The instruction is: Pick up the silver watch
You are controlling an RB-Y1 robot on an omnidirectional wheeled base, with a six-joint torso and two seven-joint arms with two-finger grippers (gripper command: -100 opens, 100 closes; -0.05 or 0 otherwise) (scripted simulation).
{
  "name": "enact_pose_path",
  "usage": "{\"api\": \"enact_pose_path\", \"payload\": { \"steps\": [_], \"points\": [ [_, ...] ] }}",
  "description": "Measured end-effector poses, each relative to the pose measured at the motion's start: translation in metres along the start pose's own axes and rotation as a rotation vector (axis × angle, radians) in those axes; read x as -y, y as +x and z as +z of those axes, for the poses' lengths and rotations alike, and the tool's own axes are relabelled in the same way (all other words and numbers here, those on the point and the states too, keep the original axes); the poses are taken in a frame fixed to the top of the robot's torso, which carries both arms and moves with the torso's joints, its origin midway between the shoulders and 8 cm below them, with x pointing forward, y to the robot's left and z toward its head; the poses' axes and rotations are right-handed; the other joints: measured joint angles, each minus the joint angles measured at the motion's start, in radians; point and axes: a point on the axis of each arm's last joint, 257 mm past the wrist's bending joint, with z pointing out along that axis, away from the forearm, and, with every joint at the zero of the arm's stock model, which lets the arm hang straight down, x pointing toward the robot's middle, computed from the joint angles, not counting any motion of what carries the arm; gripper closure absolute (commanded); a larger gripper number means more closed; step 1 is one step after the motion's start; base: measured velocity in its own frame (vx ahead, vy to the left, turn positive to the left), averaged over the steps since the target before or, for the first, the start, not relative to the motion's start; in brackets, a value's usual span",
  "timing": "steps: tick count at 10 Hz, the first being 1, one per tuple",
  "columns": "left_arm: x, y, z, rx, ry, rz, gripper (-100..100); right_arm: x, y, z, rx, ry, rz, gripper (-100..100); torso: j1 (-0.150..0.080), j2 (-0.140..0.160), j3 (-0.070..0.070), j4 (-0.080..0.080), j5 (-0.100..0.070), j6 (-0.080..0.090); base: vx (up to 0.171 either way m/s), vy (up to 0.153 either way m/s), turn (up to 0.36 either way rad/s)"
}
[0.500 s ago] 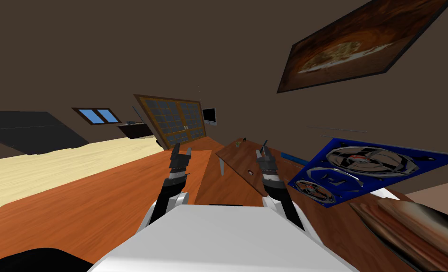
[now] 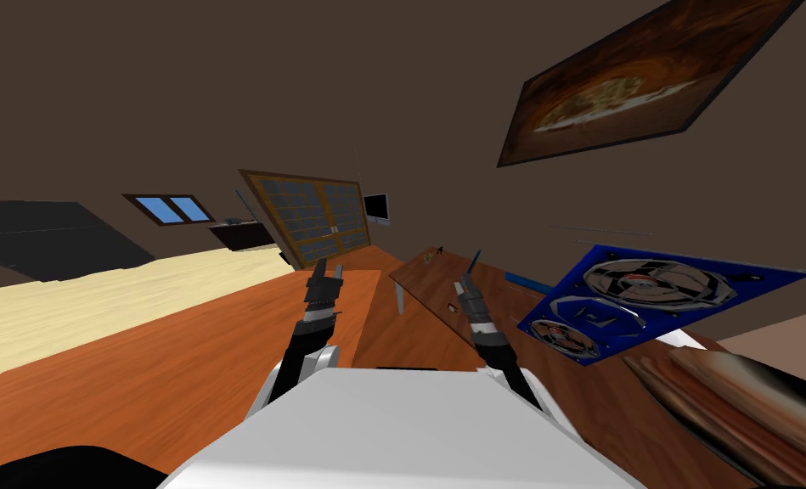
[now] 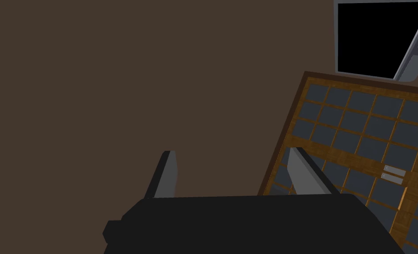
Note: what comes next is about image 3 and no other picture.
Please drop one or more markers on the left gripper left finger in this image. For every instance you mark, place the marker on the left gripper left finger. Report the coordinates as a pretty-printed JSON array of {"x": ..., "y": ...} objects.
[{"x": 167, "y": 176}]

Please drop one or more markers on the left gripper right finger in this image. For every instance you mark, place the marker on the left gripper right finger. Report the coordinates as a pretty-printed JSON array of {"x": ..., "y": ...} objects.
[{"x": 305, "y": 174}]

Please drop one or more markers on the grey-framed dark window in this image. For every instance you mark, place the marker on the grey-framed dark window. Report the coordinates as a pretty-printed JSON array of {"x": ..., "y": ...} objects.
[{"x": 371, "y": 37}]

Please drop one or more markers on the wooden glass-paned door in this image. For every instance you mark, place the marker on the wooden glass-paned door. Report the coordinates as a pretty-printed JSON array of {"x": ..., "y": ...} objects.
[{"x": 356, "y": 134}]

